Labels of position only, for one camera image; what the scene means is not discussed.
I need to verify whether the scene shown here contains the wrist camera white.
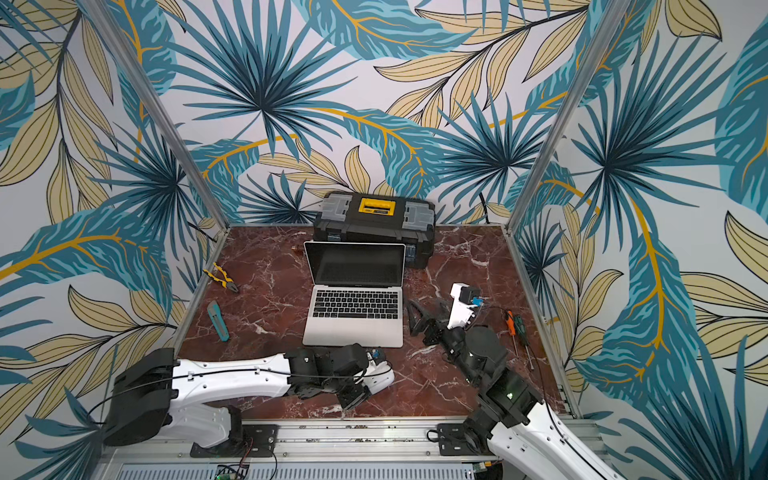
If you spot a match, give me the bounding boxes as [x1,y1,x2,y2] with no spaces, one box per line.
[447,283,483,330]
[365,349,392,377]

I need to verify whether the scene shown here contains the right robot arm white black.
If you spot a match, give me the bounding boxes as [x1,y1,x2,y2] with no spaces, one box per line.
[407,301,621,479]

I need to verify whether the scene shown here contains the orange handled screwdriver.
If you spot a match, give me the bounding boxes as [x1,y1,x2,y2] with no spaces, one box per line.
[505,310,519,355]

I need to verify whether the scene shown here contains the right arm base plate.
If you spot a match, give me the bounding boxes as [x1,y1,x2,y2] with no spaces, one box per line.
[427,422,491,457]

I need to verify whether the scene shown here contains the yellow handled pliers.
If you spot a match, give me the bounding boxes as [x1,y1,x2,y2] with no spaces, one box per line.
[204,263,239,293]

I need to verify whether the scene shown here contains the white wireless mouse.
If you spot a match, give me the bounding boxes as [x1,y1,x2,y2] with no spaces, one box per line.
[362,362,395,395]

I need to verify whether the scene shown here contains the green handled screwdriver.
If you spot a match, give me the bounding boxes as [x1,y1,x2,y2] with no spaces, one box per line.
[513,315,535,370]

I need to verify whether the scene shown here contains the silver laptop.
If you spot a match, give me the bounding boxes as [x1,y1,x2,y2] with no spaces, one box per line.
[302,241,405,348]

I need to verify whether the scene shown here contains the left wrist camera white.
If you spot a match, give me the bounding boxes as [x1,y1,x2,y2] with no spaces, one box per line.
[365,349,392,377]

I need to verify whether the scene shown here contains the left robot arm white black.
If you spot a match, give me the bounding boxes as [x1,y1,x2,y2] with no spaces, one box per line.
[102,344,394,449]

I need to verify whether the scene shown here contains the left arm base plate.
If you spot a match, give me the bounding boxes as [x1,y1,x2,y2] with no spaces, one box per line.
[190,424,279,458]

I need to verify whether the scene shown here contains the black toolbox yellow handle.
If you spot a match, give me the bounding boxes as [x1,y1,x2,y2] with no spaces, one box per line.
[313,191,436,269]

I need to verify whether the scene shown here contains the teal utility knife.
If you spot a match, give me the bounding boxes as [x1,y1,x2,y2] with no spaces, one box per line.
[207,301,230,342]

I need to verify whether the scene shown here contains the aluminium front rail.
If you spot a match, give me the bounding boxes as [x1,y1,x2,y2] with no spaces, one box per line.
[89,416,613,480]

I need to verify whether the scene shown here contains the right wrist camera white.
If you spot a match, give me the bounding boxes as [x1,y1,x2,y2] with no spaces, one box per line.
[447,283,483,330]

